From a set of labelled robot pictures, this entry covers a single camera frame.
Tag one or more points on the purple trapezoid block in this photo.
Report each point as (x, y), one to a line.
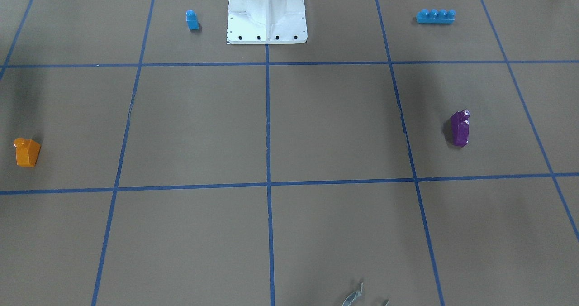
(460, 127)

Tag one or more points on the orange trapezoid block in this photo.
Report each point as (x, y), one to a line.
(27, 152)

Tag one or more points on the small blue block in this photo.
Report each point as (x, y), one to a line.
(191, 20)

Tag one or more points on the metal grabber claw tip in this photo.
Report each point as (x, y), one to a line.
(354, 296)

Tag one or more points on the long blue studded brick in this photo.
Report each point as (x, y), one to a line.
(435, 16)

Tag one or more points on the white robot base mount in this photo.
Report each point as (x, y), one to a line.
(255, 22)

